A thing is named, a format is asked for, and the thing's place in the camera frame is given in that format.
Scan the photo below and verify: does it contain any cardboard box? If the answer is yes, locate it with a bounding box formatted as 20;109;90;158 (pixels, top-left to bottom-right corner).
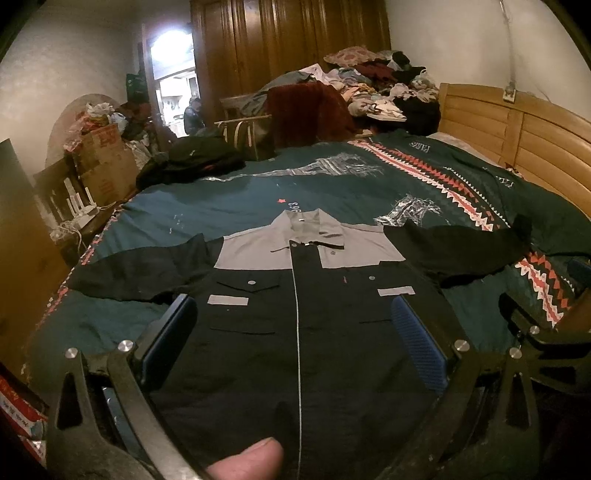
71;122;139;206

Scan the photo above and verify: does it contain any person's left hand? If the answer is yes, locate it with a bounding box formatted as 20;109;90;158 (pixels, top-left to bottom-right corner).
205;438;284;480

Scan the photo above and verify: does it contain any red and white box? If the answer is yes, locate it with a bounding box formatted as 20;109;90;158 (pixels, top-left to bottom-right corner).
0;364;49;457

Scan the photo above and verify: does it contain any white router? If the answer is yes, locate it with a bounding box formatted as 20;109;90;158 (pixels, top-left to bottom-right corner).
60;179;101;228

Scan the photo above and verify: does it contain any dark red cloth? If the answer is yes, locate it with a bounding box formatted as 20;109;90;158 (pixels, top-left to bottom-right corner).
265;80;358;148

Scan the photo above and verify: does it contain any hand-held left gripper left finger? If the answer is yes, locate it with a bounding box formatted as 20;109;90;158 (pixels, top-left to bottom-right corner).
46;293;204;480

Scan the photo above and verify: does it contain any wooden chair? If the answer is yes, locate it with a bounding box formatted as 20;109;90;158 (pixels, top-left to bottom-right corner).
215;95;278;160

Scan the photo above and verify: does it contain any teal printed bedspread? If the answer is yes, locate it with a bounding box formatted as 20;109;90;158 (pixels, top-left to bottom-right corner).
23;129;591;402

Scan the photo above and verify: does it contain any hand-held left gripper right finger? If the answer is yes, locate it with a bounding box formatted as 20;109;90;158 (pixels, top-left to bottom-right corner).
383;294;542;480

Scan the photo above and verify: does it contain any pile of mixed clothes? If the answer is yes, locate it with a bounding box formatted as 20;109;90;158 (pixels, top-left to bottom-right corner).
323;46;441;134

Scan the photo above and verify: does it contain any wooden headboard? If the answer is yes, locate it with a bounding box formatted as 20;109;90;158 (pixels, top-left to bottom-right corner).
436;83;591;217

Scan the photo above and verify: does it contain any pile of crumpled bags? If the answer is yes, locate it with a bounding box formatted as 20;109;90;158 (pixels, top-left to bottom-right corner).
65;100;127;153

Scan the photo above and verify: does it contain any brown wooden board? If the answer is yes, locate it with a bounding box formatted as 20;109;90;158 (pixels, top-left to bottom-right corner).
0;138;70;370

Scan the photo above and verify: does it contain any black and grey jacket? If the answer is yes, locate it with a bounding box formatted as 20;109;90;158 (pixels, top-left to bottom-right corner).
69;208;534;480

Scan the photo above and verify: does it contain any wooden wardrobe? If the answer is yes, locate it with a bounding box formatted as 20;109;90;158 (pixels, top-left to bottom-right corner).
189;0;393;125

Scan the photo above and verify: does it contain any green bag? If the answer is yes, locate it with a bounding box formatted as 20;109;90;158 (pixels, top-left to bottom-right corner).
126;71;148;105

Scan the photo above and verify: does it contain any heap of black clothes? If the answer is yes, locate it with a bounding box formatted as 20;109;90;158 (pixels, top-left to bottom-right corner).
136;136;247;190

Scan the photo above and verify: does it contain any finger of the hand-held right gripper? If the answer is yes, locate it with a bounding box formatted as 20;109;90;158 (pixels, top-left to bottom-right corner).
568;257;591;296
498;292;591;394

